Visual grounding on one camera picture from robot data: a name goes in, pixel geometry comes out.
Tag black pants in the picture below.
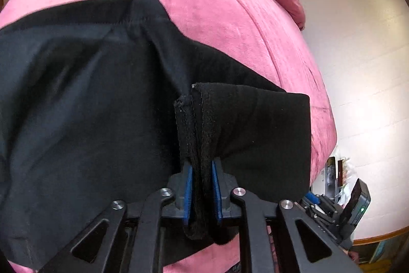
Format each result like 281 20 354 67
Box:
1 0 311 269

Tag person right hand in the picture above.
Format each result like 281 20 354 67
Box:
343 249 359 265

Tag pink bed sheet mattress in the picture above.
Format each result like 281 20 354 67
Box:
1 0 336 272

